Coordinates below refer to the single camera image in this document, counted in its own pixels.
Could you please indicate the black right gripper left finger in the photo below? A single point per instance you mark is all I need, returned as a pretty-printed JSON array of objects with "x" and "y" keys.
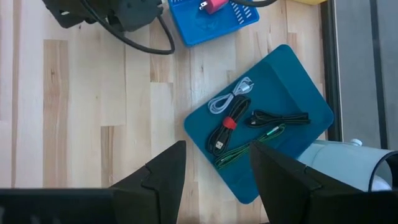
[{"x": 155, "y": 196}]

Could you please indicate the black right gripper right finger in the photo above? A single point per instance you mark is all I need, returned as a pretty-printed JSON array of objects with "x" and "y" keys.
[{"x": 286, "y": 193}]

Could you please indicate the pink charger block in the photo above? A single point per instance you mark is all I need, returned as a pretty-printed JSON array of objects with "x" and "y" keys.
[{"x": 214, "y": 5}]

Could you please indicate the pale cylinder container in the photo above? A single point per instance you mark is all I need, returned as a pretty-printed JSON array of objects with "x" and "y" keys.
[{"x": 339, "y": 161}]

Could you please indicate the teal plastic tray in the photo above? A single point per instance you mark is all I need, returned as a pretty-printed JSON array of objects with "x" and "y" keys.
[{"x": 289, "y": 84}]

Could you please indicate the blue plastic basket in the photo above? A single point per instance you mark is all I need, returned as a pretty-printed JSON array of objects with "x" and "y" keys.
[{"x": 211, "y": 29}]

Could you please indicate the black metal table frame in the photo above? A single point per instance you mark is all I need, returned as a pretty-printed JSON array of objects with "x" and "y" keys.
[{"x": 331, "y": 62}]

